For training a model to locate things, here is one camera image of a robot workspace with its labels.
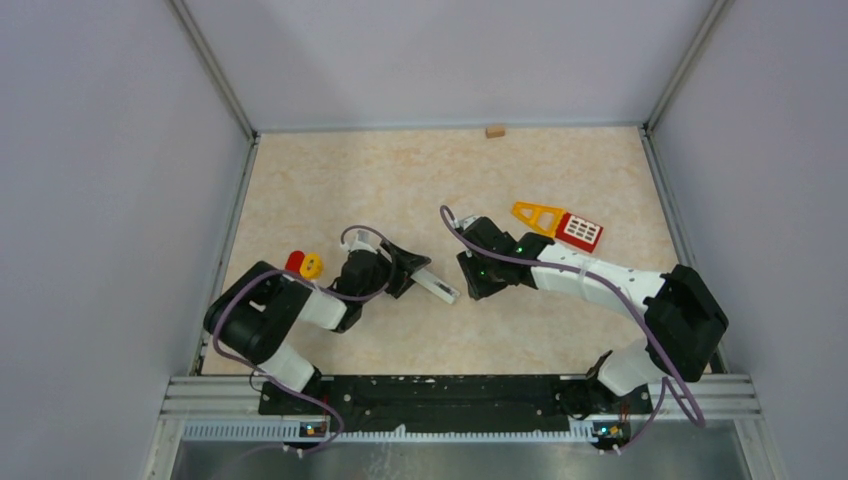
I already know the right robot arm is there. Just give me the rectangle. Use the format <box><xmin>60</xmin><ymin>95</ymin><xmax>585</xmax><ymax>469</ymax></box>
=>
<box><xmin>443</xmin><ymin>213</ymin><xmax>729</xmax><ymax>412</ymax></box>

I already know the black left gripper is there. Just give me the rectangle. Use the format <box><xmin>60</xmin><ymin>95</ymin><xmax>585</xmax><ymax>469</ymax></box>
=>
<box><xmin>358</xmin><ymin>238</ymin><xmax>429</xmax><ymax>304</ymax></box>

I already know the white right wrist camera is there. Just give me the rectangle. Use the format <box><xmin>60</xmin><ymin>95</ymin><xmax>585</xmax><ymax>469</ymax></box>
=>
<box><xmin>454</xmin><ymin>215</ymin><xmax>480</xmax><ymax>233</ymax></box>

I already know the red and yellow toy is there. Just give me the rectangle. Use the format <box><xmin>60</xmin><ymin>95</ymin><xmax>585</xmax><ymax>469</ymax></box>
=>
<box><xmin>285</xmin><ymin>250</ymin><xmax>324</xmax><ymax>280</ymax></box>

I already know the white remote control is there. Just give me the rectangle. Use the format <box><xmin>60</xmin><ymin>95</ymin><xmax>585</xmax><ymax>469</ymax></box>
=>
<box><xmin>411</xmin><ymin>268</ymin><xmax>461</xmax><ymax>305</ymax></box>

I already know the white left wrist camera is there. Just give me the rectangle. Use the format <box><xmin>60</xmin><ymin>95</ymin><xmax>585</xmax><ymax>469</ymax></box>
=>
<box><xmin>341</xmin><ymin>229</ymin><xmax>379</xmax><ymax>254</ymax></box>

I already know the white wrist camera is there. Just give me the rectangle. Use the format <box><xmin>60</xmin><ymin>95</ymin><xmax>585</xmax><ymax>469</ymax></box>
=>
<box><xmin>341</xmin><ymin>229</ymin><xmax>379</xmax><ymax>254</ymax></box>
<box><xmin>454</xmin><ymin>215</ymin><xmax>480</xmax><ymax>233</ymax></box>

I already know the small wooden block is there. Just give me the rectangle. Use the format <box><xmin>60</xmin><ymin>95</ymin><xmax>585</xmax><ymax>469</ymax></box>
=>
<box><xmin>484</xmin><ymin>125</ymin><xmax>506</xmax><ymax>139</ymax></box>

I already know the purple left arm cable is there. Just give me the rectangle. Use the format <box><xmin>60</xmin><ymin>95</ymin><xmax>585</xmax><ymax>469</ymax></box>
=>
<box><xmin>210</xmin><ymin>225</ymin><xmax>399</xmax><ymax>458</ymax></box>

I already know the aluminium frame rail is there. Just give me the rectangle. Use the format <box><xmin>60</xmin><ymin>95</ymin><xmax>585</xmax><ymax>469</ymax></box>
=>
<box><xmin>158</xmin><ymin>374</ymin><xmax>763</xmax><ymax>444</ymax></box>

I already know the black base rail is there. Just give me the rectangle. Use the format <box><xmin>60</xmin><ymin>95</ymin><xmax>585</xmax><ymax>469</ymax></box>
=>
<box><xmin>258</xmin><ymin>375</ymin><xmax>653</xmax><ymax>433</ymax></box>

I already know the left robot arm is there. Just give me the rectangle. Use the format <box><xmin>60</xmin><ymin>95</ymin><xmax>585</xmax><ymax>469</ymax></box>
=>
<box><xmin>203</xmin><ymin>241</ymin><xmax>432</xmax><ymax>414</ymax></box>

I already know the red toy window block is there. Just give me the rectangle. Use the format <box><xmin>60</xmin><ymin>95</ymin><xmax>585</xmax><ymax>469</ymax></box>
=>
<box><xmin>554</xmin><ymin>212</ymin><xmax>604</xmax><ymax>253</ymax></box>

